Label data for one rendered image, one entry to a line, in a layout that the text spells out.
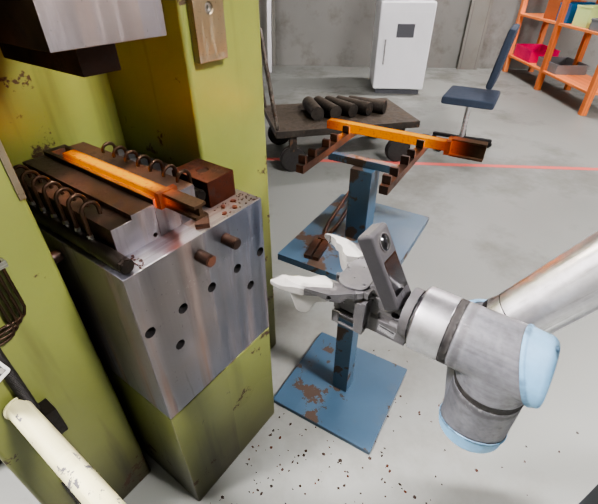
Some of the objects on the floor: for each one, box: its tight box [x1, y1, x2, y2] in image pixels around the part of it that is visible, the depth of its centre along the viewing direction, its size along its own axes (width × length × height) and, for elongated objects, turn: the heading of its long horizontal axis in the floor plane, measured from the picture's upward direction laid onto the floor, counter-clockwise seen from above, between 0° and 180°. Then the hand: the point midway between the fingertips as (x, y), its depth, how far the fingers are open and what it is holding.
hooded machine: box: [369, 0, 437, 94], centre depth 492 cm, size 75×66×146 cm
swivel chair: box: [432, 23, 520, 152], centre depth 336 cm, size 56×54×97 cm
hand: (299, 252), depth 63 cm, fingers open, 14 cm apart
